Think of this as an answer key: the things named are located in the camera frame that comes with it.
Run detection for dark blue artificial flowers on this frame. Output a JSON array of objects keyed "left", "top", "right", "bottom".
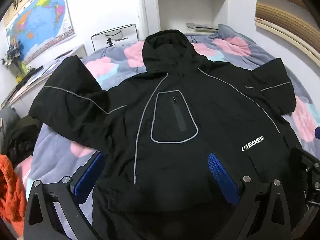
[{"left": 1, "top": 44, "right": 27, "bottom": 67}]

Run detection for white paper shopping bag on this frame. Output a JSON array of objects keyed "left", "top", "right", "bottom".
[{"left": 91, "top": 24, "right": 139, "bottom": 51}]

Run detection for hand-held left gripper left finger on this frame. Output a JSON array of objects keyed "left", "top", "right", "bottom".
[{"left": 25, "top": 151, "right": 105, "bottom": 240}]

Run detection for orange quilted jacket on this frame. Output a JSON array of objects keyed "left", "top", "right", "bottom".
[{"left": 0, "top": 154, "right": 27, "bottom": 235}]

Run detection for grey floral blanket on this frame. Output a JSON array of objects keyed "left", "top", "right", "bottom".
[{"left": 14, "top": 24, "right": 320, "bottom": 240}]

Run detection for white desk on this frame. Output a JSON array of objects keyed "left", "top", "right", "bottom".
[{"left": 0, "top": 44, "right": 88, "bottom": 108}]

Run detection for black hooded jacket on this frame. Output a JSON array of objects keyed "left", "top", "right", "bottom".
[{"left": 29, "top": 29, "right": 304, "bottom": 240}]

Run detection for world map poster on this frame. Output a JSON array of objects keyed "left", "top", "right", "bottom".
[{"left": 5, "top": 0, "right": 75, "bottom": 63}]

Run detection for white bookshelf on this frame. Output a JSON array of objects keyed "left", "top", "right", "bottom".
[{"left": 140, "top": 0, "right": 258, "bottom": 42}]

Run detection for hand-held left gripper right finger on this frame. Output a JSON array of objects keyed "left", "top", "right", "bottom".
[{"left": 207, "top": 152, "right": 292, "bottom": 240}]

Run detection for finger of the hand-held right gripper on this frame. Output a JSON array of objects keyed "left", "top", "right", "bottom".
[{"left": 289, "top": 147, "right": 320, "bottom": 205}]

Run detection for stack of grey books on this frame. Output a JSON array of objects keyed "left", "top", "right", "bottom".
[{"left": 186, "top": 22, "right": 218, "bottom": 33}]

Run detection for dark clothes pile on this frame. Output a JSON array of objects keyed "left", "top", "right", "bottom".
[{"left": 0, "top": 107, "right": 41, "bottom": 167}]

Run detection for curved wooden slat headboard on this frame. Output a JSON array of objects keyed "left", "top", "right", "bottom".
[{"left": 254, "top": 0, "right": 320, "bottom": 64}]

